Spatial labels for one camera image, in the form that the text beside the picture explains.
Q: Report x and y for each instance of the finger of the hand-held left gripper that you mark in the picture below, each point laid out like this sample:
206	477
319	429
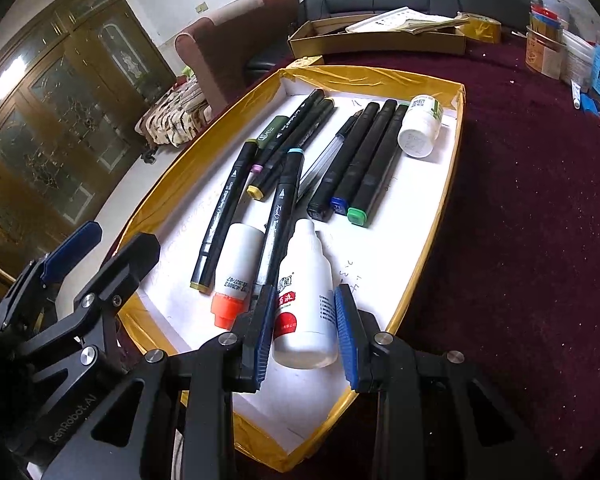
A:
75	247
130	265

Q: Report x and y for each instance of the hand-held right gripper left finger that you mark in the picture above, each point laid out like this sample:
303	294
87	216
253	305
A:
260	342

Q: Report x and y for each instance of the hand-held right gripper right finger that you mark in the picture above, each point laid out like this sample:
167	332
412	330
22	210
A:
347	342

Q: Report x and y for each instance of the white dropper bottle red label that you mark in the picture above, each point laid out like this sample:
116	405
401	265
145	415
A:
305	300

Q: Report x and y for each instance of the white bottle orange cap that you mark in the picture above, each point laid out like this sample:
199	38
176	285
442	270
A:
237	265

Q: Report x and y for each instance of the black marker olive yellow caps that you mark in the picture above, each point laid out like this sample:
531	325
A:
220	220

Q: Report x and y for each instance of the black marker light blue cap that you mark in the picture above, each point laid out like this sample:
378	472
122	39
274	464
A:
280	210

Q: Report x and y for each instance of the yellow taped cardboard tray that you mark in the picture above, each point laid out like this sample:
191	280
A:
405	220

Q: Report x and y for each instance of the black marker green cap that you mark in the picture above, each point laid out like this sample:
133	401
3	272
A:
380	170

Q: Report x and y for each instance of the clear barrel pen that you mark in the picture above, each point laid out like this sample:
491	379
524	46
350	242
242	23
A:
330	152

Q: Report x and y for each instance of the black marker bright yellow cap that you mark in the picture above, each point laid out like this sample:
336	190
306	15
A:
290	152

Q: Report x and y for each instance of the olive green marker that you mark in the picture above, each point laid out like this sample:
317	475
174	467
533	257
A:
272	132

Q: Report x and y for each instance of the black marker pink cap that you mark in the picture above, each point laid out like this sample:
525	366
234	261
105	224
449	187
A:
290	127

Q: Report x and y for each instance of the white pill bottle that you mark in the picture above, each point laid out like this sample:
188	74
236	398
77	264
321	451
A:
420	127

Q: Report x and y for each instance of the wooden glass door cabinet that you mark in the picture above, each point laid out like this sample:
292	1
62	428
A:
55	120

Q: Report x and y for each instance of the patterned cloth stool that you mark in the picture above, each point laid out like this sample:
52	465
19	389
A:
175	110

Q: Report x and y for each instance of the dark purple tablecloth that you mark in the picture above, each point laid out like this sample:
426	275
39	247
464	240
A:
505	260

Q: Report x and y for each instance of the brown armchair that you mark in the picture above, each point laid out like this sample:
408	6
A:
230	30

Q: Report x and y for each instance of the long cardboard box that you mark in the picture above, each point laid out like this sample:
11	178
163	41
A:
320	42

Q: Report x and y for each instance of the paper booklets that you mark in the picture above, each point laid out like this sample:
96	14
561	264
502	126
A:
405	20

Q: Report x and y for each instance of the small white tube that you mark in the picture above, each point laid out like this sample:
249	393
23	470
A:
577	95

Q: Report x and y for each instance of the blue white tube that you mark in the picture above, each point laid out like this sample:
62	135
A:
592	102

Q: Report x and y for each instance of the yellow tape box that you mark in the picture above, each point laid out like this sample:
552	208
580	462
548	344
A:
485	27

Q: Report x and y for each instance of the black leather sofa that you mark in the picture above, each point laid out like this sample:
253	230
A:
405	0

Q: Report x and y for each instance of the stack of plastic containers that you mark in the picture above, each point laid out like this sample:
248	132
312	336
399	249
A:
547	12

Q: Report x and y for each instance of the wall socket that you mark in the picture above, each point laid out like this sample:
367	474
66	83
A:
201	7

